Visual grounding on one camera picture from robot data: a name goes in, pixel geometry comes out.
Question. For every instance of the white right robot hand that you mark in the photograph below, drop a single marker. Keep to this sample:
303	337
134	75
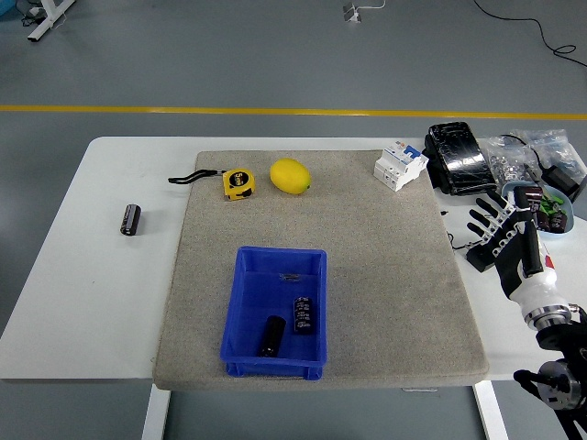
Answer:
513	256

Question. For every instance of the black battery with purple print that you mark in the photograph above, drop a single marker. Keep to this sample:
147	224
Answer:
303	315

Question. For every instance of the black cylindrical battery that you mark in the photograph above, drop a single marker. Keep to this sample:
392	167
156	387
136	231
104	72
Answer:
130	220
273	336

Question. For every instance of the blue plastic box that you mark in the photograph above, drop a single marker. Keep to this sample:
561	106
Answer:
247	321

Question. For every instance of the small black block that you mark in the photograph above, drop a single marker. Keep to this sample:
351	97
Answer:
479	259

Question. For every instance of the dark brown capacitor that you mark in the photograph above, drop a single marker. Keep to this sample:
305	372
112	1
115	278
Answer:
557	221
543	221

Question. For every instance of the green terminal connector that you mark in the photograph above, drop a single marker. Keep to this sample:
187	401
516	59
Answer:
552	204

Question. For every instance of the light blue bowl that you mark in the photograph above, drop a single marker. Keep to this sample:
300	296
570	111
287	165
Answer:
570	219

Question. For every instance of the large brown capacitor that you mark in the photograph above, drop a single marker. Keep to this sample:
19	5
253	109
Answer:
535	192

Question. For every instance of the plastic bag of metal nuts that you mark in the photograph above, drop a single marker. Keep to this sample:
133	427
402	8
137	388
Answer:
504	165

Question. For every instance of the black power adapter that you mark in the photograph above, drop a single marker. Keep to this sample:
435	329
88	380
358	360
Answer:
561	176

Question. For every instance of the black plastic-wrapped pedal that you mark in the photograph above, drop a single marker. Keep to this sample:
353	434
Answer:
461	158

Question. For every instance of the clear plastic bag of parts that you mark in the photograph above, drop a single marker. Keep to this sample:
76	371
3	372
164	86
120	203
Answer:
557	146

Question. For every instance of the white circuit breaker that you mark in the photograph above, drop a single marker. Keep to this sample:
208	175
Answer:
399	167

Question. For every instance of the grey-brown mat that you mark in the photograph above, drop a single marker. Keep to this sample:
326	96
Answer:
367	229

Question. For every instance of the white table leg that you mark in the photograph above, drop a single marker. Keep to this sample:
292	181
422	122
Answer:
155	412
491	412

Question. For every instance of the yellow lemon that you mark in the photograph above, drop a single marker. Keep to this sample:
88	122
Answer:
290	176

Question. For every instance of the yellow tape measure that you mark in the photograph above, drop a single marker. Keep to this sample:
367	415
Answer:
238	184

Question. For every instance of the silver floor socket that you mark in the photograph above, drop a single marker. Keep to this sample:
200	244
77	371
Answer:
352	13

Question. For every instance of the blue object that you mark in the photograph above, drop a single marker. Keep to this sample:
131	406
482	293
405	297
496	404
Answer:
7	3

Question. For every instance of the white desk frame foot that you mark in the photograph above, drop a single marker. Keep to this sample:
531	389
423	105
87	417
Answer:
46	25

